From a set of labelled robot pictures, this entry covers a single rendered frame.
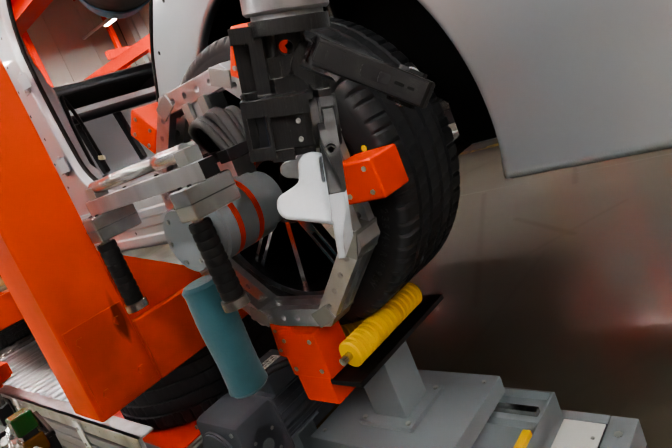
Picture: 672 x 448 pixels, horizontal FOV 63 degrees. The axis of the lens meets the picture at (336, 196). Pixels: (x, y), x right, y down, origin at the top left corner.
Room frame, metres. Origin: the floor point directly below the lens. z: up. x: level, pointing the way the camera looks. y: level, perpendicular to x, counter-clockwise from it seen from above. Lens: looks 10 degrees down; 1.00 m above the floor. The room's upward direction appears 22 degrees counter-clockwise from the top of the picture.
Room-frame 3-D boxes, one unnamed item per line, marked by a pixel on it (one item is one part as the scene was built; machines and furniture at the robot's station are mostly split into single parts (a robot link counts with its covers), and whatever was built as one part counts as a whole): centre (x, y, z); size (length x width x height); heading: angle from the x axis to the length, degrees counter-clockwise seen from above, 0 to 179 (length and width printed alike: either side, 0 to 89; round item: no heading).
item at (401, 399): (1.23, 0.04, 0.32); 0.40 x 0.30 x 0.28; 45
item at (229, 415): (1.31, 0.33, 0.26); 0.42 x 0.18 x 0.35; 135
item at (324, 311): (1.11, 0.16, 0.85); 0.54 x 0.07 x 0.54; 45
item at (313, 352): (1.14, 0.14, 0.48); 0.16 x 0.12 x 0.17; 135
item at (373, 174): (0.89, -0.06, 0.85); 0.09 x 0.08 x 0.07; 45
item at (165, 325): (1.49, 0.43, 0.69); 0.52 x 0.17 x 0.35; 135
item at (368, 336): (1.10, 0.01, 0.51); 0.29 x 0.06 x 0.06; 135
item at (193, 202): (0.84, 0.19, 0.93); 0.09 x 0.05 x 0.05; 135
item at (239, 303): (0.82, 0.21, 0.83); 0.04 x 0.04 x 0.16
